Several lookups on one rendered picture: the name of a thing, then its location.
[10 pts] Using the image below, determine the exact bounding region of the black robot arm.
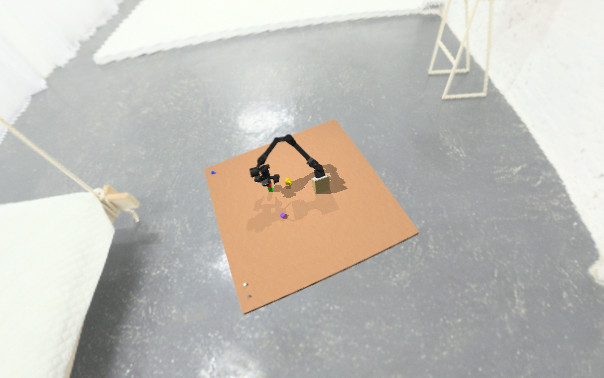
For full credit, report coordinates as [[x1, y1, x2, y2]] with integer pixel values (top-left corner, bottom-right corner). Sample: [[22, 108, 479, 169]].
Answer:
[[249, 134, 326, 187]]

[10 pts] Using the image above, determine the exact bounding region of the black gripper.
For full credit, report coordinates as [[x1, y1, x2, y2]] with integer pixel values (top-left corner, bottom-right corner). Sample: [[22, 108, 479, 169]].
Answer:
[[254, 172, 280, 185]]

